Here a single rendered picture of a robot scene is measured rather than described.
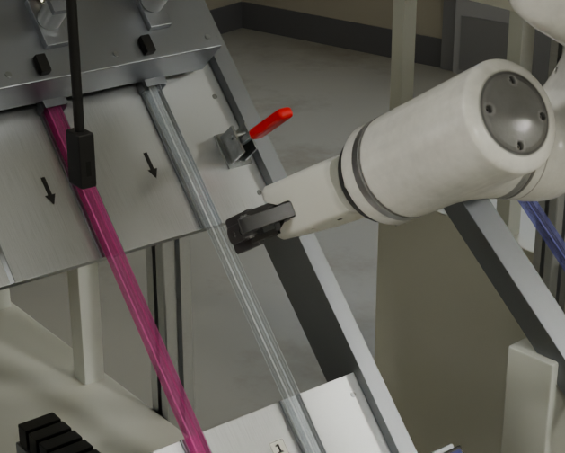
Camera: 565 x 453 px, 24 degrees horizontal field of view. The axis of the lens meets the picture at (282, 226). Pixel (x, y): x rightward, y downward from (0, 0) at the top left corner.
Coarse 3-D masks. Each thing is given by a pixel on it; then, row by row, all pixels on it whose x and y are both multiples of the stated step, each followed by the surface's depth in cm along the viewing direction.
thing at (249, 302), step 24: (168, 120) 127; (168, 144) 127; (192, 168) 126; (192, 192) 126; (216, 216) 125; (216, 240) 124; (240, 264) 124; (240, 288) 123; (264, 336) 122; (288, 384) 121; (288, 408) 121; (312, 432) 120
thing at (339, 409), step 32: (352, 384) 126; (256, 416) 120; (288, 416) 121; (320, 416) 123; (352, 416) 124; (224, 448) 117; (256, 448) 118; (288, 448) 120; (352, 448) 123; (384, 448) 125
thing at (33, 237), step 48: (96, 96) 126; (144, 96) 128; (192, 96) 131; (0, 144) 119; (48, 144) 121; (96, 144) 124; (144, 144) 126; (192, 144) 129; (0, 192) 117; (48, 192) 119; (144, 192) 124; (240, 192) 129; (0, 240) 115; (48, 240) 117; (96, 240) 119; (144, 240) 122; (0, 288) 113
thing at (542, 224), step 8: (520, 200) 137; (528, 208) 137; (536, 208) 137; (528, 216) 137; (536, 216) 136; (544, 216) 137; (536, 224) 137; (544, 224) 136; (544, 232) 136; (552, 232) 136; (544, 240) 136; (552, 240) 136; (560, 240) 136; (552, 248) 136; (560, 248) 135; (560, 256) 135
